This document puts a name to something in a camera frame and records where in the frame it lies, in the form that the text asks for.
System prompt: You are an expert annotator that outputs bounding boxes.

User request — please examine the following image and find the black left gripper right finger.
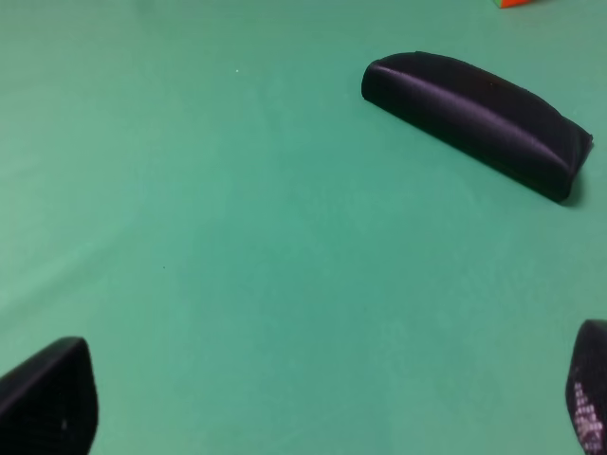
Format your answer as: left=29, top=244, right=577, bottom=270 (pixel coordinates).
left=565, top=319, right=606, bottom=455

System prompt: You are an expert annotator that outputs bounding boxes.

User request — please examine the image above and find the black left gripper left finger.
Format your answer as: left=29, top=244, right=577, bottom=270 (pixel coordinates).
left=1, top=337, right=99, bottom=455

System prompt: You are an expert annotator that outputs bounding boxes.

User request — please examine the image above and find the black glasses case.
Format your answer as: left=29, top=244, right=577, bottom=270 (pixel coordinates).
left=361, top=51, right=593, bottom=203

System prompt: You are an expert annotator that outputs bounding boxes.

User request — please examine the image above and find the multicoloured puzzle cube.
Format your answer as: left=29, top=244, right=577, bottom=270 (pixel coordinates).
left=493, top=0, right=534, bottom=9

